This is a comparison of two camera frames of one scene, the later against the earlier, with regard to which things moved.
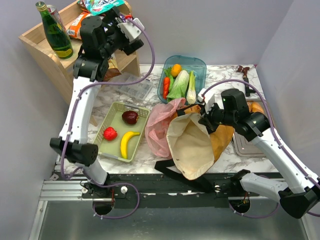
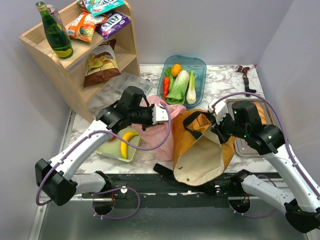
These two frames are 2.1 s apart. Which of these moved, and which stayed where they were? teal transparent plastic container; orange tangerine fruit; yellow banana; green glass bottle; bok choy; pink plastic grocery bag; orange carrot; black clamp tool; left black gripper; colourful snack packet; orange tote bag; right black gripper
Moved: orange tote bag; right black gripper; left black gripper; pink plastic grocery bag
Stayed: colourful snack packet; orange carrot; orange tangerine fruit; teal transparent plastic container; green glass bottle; bok choy; yellow banana; black clamp tool
